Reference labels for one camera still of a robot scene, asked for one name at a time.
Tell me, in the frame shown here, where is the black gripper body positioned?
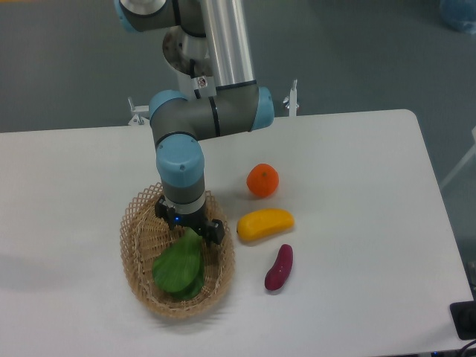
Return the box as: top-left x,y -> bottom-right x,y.
170,205 -> 208,236

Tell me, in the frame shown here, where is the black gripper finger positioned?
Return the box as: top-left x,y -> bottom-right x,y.
199,219 -> 225,245
155,195 -> 175,229

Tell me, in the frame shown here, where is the green bok choy vegetable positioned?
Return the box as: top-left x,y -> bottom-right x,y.
152,228 -> 205,300

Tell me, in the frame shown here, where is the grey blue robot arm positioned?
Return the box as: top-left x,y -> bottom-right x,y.
115,1 -> 274,245

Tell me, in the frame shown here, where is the woven wicker basket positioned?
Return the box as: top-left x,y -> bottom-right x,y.
120,184 -> 235,318

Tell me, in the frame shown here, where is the yellow mango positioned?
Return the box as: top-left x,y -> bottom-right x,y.
237,208 -> 295,242

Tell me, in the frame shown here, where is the orange tangerine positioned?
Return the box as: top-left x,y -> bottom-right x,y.
246,164 -> 280,198

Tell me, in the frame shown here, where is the purple sweet potato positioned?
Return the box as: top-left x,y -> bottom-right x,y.
264,244 -> 294,292

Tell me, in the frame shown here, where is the black device at table edge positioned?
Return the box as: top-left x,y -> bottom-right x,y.
449,300 -> 475,341

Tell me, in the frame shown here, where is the blue plastic bag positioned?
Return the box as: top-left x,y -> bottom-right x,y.
439,0 -> 475,35

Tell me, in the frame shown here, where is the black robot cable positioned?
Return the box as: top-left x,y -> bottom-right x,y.
188,58 -> 204,100

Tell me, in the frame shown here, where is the white frame at right edge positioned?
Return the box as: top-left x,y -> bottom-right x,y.
439,127 -> 475,191

